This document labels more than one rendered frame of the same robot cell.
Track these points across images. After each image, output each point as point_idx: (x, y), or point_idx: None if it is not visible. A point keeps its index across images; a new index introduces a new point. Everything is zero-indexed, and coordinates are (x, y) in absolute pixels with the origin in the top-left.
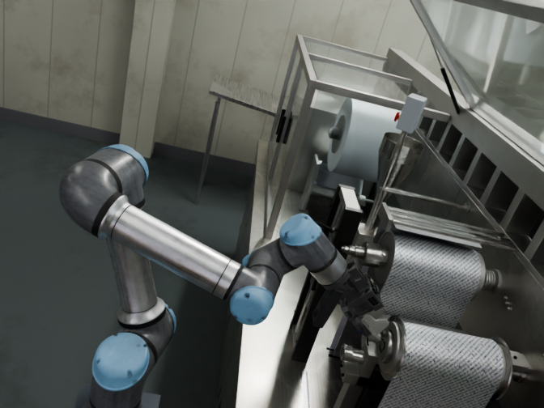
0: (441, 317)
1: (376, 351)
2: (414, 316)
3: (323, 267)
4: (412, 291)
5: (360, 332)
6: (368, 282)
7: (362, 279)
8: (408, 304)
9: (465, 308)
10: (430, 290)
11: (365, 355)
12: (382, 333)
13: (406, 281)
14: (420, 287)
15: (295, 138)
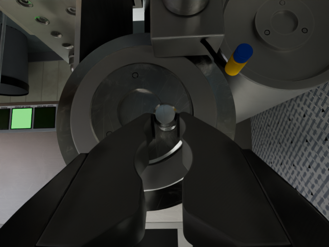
0: (261, 122)
1: (153, 69)
2: (284, 105)
3: None
4: (307, 164)
5: (26, 204)
6: None
7: None
8: (299, 126)
9: (252, 150)
10: (286, 173)
11: (170, 17)
12: (174, 132)
13: (326, 192)
14: (299, 176)
15: None
